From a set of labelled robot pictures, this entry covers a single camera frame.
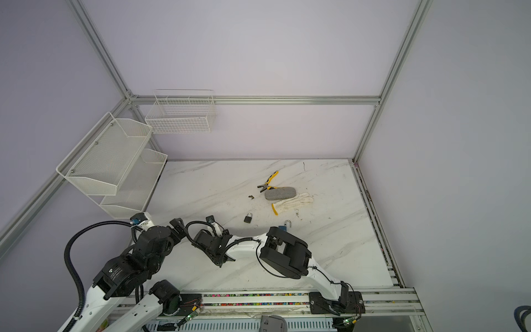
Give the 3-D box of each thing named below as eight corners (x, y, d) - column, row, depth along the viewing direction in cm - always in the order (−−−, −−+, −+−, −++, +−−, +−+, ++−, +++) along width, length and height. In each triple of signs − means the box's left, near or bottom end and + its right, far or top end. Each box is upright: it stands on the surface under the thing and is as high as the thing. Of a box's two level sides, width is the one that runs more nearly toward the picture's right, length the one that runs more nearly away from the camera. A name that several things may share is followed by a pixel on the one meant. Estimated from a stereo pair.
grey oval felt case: (264, 200, 105) (264, 196, 102) (264, 191, 109) (264, 186, 106) (295, 201, 105) (296, 196, 102) (295, 191, 109) (295, 187, 106)
